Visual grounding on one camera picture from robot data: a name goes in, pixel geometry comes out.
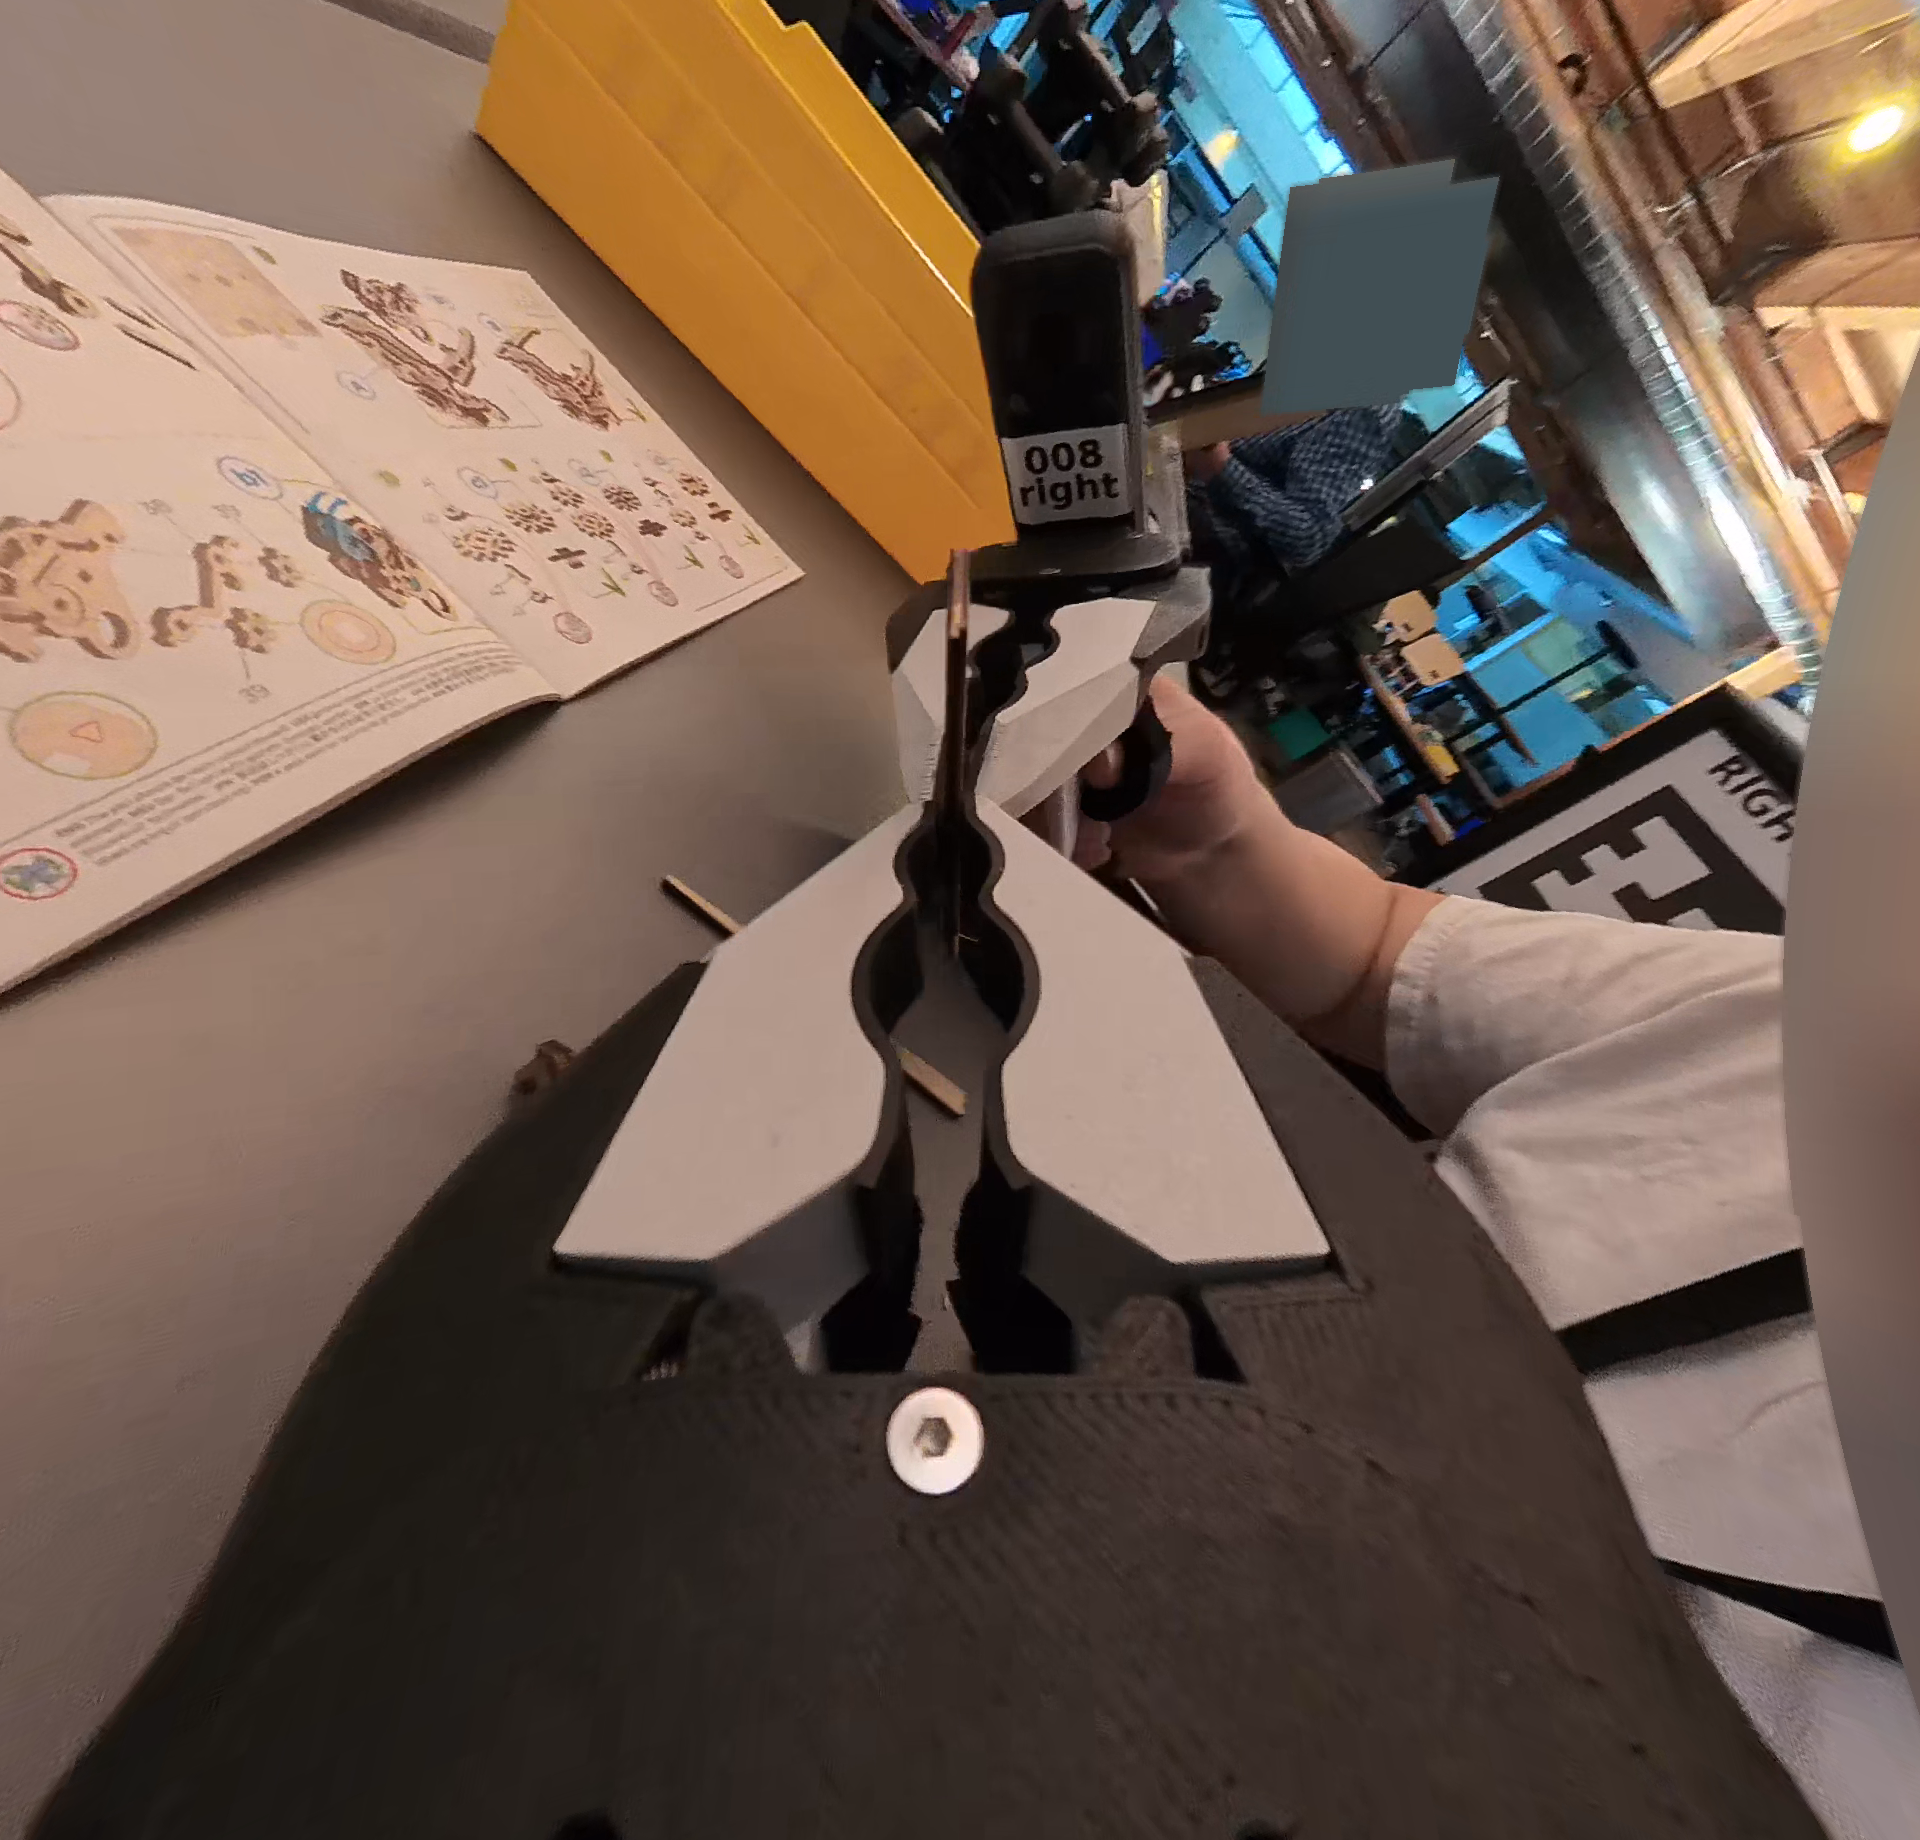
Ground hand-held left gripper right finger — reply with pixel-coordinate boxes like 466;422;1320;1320
970;802;1334;1334

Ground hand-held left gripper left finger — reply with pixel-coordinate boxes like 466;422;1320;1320
551;802;947;1336

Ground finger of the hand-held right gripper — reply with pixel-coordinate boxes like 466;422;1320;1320
966;595;1160;823
893;598;961;823

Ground small wooden sheet fragment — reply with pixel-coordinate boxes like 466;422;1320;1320
944;547;977;959

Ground person's right forearm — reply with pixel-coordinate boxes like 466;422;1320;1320
1193;857;1816;1334

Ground person's right hand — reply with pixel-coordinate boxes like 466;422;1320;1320
1071;676;1310;959

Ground flat wooden stick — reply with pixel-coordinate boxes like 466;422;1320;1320
663;875;970;1115

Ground black equipment rack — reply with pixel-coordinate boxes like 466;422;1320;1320
900;0;1190;222

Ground wooden workbench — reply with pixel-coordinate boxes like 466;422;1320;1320
1357;585;1502;837

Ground yellow plastic bin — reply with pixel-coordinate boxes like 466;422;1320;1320
473;0;1022;583

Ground grey computer monitor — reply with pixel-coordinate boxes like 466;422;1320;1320
1342;376;1518;530

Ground framed marker sign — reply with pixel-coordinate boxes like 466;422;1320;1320
1416;688;1805;940

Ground open instruction booklet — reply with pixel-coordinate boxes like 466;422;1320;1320
0;167;809;994

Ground person's torso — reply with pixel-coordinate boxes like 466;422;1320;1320
1425;1105;1920;1840

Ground silver ventilation duct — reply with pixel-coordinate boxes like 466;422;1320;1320
1395;0;1825;671

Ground black shoulder strap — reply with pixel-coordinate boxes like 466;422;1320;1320
1549;1246;1816;1372

